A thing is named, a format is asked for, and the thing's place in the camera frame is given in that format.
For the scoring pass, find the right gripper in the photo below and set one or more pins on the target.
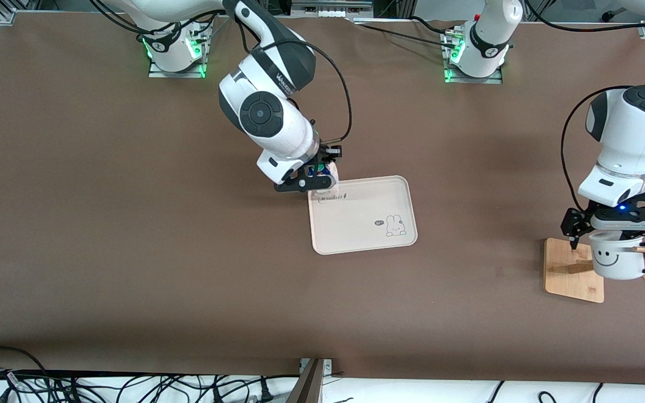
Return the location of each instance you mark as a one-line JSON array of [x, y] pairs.
[[322, 158]]

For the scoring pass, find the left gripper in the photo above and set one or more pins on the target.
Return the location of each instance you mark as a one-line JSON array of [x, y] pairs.
[[576, 222]]

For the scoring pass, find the blue white milk carton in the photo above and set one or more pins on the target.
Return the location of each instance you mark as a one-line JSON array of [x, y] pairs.
[[317, 169]]

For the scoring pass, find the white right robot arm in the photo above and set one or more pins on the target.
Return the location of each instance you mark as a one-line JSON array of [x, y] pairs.
[[261, 112]]

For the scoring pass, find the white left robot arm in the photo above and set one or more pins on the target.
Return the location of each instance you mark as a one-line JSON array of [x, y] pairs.
[[636, 129]]

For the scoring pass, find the cream tray with rabbit print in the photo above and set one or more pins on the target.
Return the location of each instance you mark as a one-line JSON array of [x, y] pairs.
[[356, 224]]

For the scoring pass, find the wooden mug stand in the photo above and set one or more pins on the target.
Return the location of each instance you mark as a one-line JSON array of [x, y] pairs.
[[571, 280]]

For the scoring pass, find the grey device with ports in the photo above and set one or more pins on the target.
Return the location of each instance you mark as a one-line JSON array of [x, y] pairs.
[[331, 10]]

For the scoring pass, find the black stand leg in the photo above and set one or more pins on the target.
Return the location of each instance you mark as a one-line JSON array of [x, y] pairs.
[[611, 15]]

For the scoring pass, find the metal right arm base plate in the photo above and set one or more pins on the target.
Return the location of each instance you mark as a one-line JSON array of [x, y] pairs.
[[177, 74]]

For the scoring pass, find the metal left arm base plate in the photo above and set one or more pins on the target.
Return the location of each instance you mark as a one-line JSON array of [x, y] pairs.
[[476, 80]]

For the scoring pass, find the grey aluminium profile post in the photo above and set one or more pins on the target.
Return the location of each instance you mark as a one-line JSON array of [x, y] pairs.
[[311, 386]]

